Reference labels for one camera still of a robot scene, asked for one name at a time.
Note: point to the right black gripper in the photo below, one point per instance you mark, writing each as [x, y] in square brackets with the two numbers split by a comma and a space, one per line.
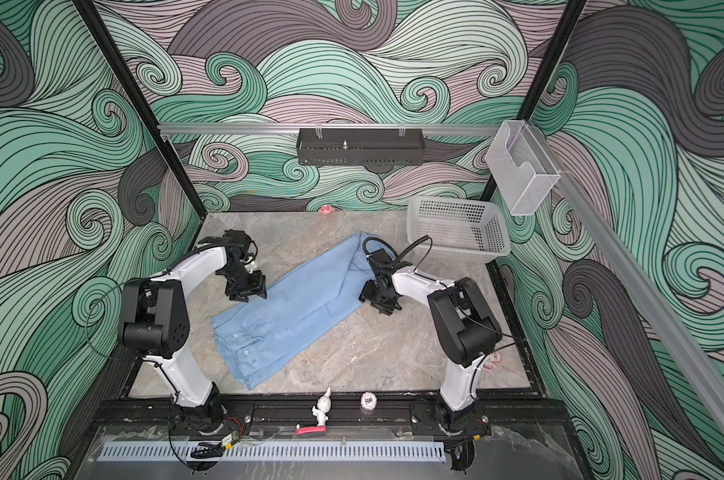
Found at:
[366, 292]

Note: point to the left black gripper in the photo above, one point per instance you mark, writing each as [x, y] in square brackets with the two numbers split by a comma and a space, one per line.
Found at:
[258, 287]

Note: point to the light blue long sleeve shirt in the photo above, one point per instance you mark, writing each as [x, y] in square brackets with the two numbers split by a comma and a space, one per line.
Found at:
[258, 338]

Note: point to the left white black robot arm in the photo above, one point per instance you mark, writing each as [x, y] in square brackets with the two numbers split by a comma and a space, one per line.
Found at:
[154, 318]

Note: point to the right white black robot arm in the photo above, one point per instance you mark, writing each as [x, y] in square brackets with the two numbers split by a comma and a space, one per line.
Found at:
[467, 329]

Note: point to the small pink toy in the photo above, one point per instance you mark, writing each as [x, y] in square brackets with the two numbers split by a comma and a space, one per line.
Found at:
[326, 209]

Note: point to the white perforated plastic basket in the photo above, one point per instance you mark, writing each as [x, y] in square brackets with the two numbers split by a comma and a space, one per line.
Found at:
[461, 229]

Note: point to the small round white figurine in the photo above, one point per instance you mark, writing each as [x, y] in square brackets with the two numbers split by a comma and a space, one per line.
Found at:
[368, 402]

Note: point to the white rabbit figurine pink base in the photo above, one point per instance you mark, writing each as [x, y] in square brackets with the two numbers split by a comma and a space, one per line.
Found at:
[320, 411]

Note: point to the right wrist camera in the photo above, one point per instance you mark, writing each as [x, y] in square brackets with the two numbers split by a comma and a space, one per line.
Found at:
[381, 263]

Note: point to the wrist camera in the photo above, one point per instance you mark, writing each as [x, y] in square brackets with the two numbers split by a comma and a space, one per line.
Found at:
[242, 247]
[381, 263]

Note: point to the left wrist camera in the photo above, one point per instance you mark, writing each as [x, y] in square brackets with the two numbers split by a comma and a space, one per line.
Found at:
[242, 247]

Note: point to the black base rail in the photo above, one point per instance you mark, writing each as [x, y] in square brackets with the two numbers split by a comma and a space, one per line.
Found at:
[419, 412]

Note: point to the aluminium rail back wall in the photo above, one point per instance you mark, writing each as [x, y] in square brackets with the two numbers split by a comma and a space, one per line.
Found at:
[256, 128]

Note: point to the aluminium rail wall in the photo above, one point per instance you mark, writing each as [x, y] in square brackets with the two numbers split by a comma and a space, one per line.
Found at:
[256, 128]
[663, 394]

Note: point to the clear plastic wall bin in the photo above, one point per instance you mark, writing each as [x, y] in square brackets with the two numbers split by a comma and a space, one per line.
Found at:
[523, 165]

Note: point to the white slotted cable duct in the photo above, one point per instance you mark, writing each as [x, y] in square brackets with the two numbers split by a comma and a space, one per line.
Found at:
[281, 451]

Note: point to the aluminium rail right wall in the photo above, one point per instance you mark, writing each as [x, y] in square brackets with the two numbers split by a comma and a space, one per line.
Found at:
[663, 394]

